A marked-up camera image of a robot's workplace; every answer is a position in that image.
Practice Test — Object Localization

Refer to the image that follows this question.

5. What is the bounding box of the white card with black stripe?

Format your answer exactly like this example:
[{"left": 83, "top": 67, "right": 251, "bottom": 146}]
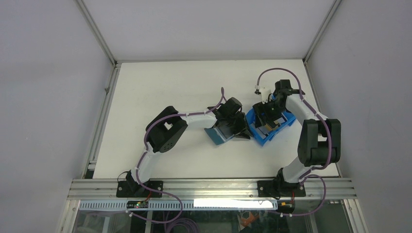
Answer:
[{"left": 256, "top": 126, "right": 273, "bottom": 139}]

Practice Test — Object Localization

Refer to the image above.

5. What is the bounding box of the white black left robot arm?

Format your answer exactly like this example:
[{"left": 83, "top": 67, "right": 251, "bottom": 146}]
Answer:
[{"left": 121, "top": 98, "right": 253, "bottom": 197}]

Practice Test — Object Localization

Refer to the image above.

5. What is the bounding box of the aluminium front mounting rail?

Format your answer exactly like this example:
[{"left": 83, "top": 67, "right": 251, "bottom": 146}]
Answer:
[{"left": 67, "top": 177, "right": 357, "bottom": 200}]

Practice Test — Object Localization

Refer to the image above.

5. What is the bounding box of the blue plastic bin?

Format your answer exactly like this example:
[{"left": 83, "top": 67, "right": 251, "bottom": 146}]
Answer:
[{"left": 246, "top": 109, "right": 296, "bottom": 146}]

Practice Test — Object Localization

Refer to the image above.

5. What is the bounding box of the white slotted cable duct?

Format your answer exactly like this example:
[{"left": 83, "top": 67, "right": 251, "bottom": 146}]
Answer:
[{"left": 79, "top": 199, "right": 278, "bottom": 212}]

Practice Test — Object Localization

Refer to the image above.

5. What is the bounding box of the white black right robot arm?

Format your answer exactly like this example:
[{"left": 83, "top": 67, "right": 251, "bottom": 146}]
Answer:
[{"left": 253, "top": 80, "right": 341, "bottom": 197}]

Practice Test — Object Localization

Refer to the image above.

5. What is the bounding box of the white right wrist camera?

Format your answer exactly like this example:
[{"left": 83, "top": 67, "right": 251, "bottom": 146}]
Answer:
[{"left": 255, "top": 85, "right": 273, "bottom": 104}]

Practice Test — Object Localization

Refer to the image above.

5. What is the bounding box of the teal leather card holder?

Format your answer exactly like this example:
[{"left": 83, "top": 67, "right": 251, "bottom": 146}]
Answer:
[{"left": 204, "top": 126, "right": 237, "bottom": 146}]

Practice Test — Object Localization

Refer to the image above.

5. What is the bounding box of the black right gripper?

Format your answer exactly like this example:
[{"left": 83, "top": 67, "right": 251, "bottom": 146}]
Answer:
[{"left": 252, "top": 98, "right": 287, "bottom": 128}]

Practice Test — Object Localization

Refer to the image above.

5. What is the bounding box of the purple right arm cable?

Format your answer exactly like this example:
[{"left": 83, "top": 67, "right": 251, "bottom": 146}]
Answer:
[{"left": 256, "top": 67, "right": 332, "bottom": 216}]

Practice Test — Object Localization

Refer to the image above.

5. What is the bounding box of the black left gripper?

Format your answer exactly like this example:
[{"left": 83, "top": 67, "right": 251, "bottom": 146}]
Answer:
[{"left": 224, "top": 112, "right": 253, "bottom": 140}]

